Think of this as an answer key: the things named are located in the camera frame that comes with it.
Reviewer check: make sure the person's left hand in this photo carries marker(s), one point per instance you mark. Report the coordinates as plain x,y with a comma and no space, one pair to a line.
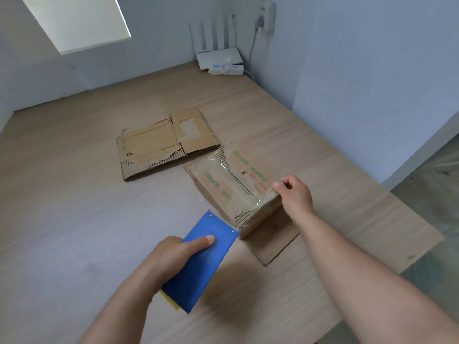
168,257

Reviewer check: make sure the person's right hand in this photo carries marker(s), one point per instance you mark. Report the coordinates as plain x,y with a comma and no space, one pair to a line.
299,200

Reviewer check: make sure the blue tape dispenser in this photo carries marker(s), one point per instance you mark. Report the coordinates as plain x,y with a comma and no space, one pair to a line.
201,272

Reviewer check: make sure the clear yellowish tape roll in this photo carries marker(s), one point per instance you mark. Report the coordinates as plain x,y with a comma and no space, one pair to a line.
170,300

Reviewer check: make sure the large torn cardboard box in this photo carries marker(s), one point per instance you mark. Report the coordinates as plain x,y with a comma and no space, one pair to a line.
215,182

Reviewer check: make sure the peeled-surface cardboard box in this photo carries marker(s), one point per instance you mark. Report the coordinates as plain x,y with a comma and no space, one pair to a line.
201,139

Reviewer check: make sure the person's left forearm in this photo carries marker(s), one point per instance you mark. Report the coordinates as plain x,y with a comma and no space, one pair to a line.
118,311

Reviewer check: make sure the person's right forearm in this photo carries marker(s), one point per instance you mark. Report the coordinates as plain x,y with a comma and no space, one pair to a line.
376,279

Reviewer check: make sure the white power strip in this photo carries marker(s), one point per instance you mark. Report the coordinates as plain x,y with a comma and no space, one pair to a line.
233,70

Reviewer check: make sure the white router with antennas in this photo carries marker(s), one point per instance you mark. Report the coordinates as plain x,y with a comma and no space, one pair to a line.
218,59

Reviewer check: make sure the bright window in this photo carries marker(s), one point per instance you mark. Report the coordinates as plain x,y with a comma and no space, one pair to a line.
79,25

